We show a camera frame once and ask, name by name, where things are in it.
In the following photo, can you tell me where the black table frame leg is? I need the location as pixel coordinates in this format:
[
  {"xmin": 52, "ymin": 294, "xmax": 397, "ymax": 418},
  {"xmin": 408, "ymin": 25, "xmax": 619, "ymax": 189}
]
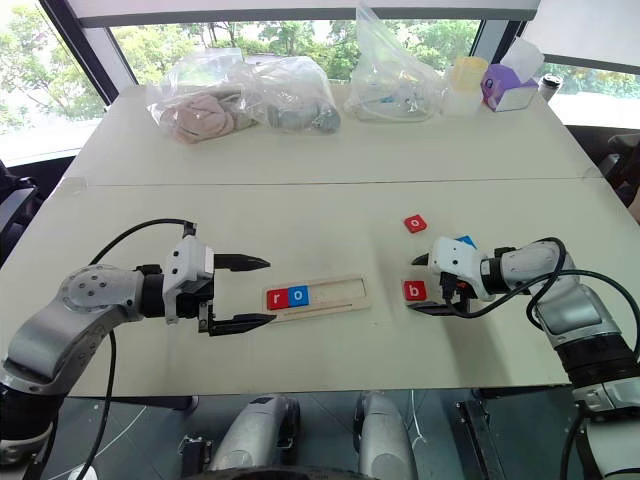
[{"xmin": 455, "ymin": 398, "xmax": 502, "ymax": 480}]

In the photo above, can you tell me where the purple tissue box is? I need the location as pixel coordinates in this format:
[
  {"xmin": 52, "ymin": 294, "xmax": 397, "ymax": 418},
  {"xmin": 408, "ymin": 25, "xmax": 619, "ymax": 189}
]
[{"xmin": 481, "ymin": 37, "xmax": 547, "ymax": 113}]

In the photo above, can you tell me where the tall clear plastic bag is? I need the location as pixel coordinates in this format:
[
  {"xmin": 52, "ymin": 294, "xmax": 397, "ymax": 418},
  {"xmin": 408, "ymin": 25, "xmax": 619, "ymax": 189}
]
[{"xmin": 342, "ymin": 0, "xmax": 447, "ymax": 124}]

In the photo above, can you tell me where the black metal bracket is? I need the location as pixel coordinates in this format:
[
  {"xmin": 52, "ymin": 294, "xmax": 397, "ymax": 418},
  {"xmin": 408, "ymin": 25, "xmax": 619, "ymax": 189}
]
[{"xmin": 178, "ymin": 433, "xmax": 215, "ymax": 475}]

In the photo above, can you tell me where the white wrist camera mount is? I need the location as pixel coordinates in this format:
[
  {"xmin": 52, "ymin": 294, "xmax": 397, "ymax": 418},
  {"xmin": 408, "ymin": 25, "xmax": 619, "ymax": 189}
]
[
  {"xmin": 430, "ymin": 235, "xmax": 495, "ymax": 302},
  {"xmin": 162, "ymin": 237, "xmax": 217, "ymax": 324}
]

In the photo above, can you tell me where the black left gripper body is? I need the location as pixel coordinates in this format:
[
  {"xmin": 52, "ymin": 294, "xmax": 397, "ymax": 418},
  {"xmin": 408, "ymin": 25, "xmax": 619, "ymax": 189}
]
[{"xmin": 174, "ymin": 278, "xmax": 219, "ymax": 337}]

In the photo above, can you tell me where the thin white cable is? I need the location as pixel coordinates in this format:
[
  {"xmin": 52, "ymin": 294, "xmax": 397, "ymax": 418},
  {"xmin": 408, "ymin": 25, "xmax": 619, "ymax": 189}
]
[{"xmin": 408, "ymin": 389, "xmax": 427, "ymax": 447}]

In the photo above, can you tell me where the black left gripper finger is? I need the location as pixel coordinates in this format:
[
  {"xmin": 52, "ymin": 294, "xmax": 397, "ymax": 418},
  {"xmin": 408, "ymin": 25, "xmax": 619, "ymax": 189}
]
[
  {"xmin": 208, "ymin": 313, "xmax": 278, "ymax": 338},
  {"xmin": 213, "ymin": 253, "xmax": 272, "ymax": 274}
]

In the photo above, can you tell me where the black office chair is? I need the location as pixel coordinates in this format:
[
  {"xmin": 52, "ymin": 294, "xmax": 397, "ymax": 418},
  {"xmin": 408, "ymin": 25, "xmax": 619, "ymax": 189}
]
[{"xmin": 0, "ymin": 158, "xmax": 47, "ymax": 264}]

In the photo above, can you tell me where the clear bag with grey items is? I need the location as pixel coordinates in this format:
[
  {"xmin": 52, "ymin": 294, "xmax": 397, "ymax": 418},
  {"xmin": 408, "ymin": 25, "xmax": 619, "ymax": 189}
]
[{"xmin": 251, "ymin": 54, "xmax": 344, "ymax": 136}]

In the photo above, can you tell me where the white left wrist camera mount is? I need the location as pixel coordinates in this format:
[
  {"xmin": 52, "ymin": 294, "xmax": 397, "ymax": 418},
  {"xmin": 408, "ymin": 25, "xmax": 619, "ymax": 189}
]
[{"xmin": 162, "ymin": 237, "xmax": 217, "ymax": 324}]

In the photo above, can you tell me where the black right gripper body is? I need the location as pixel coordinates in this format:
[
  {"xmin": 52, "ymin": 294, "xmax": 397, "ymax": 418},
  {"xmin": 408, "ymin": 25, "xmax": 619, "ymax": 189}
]
[{"xmin": 439, "ymin": 272, "xmax": 475, "ymax": 308}]

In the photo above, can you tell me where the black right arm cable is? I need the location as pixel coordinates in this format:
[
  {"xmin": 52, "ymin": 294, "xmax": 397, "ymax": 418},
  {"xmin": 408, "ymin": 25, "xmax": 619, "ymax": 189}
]
[{"xmin": 439, "ymin": 269, "xmax": 640, "ymax": 364}]

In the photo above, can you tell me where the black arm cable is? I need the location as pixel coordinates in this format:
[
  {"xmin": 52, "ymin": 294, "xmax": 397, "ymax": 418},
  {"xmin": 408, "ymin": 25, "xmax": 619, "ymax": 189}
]
[
  {"xmin": 78, "ymin": 217, "xmax": 200, "ymax": 480},
  {"xmin": 439, "ymin": 269, "xmax": 640, "ymax": 364}
]

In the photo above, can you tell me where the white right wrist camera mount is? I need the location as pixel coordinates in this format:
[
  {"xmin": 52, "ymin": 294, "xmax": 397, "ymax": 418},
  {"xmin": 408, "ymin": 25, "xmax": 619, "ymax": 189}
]
[{"xmin": 430, "ymin": 235, "xmax": 495, "ymax": 302}]

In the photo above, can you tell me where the wooden letter tray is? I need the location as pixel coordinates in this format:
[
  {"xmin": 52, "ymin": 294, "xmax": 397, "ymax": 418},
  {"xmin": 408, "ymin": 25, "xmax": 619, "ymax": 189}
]
[{"xmin": 261, "ymin": 273, "xmax": 374, "ymax": 317}]

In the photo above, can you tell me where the red letter block b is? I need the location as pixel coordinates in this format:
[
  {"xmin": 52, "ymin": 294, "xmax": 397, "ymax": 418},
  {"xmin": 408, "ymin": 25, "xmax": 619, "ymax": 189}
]
[{"xmin": 400, "ymin": 279, "xmax": 429, "ymax": 303}]

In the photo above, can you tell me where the clear bag with pink plush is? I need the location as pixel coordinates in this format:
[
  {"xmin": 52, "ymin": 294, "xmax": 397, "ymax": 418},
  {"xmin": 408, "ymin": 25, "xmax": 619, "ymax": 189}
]
[{"xmin": 145, "ymin": 51, "xmax": 262, "ymax": 147}]

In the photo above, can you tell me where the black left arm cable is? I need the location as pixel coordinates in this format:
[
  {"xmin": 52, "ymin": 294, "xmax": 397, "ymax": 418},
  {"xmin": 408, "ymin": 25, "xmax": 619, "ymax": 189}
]
[{"xmin": 78, "ymin": 217, "xmax": 200, "ymax": 480}]

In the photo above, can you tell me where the dark brown chair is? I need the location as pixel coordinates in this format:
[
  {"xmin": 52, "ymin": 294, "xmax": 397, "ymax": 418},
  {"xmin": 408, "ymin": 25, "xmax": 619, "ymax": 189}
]
[{"xmin": 606, "ymin": 131, "xmax": 640, "ymax": 222}]

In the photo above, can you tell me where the silver rounded robot leg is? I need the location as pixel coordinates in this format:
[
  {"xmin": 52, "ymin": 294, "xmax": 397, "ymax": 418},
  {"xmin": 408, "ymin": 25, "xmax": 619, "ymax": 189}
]
[
  {"xmin": 206, "ymin": 393, "xmax": 302, "ymax": 475},
  {"xmin": 353, "ymin": 390, "xmax": 417, "ymax": 480}
]

